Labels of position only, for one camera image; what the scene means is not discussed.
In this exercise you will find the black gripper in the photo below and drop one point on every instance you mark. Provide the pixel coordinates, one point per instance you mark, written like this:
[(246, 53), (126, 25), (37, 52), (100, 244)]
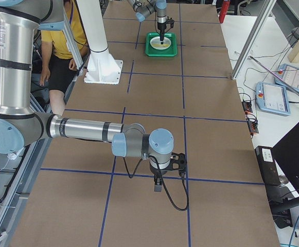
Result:
[(161, 27), (156, 170)]

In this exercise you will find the yellow plastic spoon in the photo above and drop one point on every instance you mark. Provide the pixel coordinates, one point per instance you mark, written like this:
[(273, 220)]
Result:
[(160, 46)]

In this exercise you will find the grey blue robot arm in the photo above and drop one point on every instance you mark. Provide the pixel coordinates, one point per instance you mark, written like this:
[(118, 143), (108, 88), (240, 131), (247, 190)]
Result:
[(142, 11), (66, 27)]

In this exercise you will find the white round plate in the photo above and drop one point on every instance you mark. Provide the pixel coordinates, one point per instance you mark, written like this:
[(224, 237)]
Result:
[(156, 40)]

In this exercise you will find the green plastic tray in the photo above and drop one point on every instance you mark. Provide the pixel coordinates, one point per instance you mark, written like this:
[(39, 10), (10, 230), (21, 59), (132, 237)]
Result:
[(170, 52)]

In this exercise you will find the red cylinder tube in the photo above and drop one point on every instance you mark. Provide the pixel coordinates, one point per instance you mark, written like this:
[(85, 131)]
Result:
[(223, 11)]

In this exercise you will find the person in yellow shirt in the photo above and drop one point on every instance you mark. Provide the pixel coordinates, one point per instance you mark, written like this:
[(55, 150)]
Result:
[(58, 64)]

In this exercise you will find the orange black connector strip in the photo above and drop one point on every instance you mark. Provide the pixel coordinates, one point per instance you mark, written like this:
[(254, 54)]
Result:
[(250, 117)]

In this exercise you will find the black desktop box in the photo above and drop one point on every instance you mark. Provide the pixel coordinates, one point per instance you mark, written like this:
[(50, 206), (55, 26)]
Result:
[(267, 165)]

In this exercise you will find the near blue teach pendant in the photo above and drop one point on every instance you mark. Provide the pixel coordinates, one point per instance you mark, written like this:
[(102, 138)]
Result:
[(272, 98)]

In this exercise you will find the blue teach pendant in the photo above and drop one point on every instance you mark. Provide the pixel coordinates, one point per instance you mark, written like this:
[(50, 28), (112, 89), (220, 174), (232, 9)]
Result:
[(290, 75), (272, 98)]

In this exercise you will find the black monitor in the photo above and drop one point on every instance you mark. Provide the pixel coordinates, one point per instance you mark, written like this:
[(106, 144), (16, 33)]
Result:
[(286, 154)]

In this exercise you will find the far blue teach pendant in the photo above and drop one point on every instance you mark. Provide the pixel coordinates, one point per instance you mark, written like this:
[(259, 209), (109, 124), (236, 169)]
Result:
[(290, 75)]

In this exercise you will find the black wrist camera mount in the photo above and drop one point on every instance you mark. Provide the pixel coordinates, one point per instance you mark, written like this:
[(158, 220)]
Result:
[(178, 163), (170, 22)]

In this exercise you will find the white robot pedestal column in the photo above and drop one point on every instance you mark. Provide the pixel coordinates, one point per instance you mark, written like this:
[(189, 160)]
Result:
[(102, 67)]

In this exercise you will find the aluminium frame post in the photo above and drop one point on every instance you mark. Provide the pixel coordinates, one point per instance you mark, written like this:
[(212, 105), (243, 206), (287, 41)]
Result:
[(255, 31)]

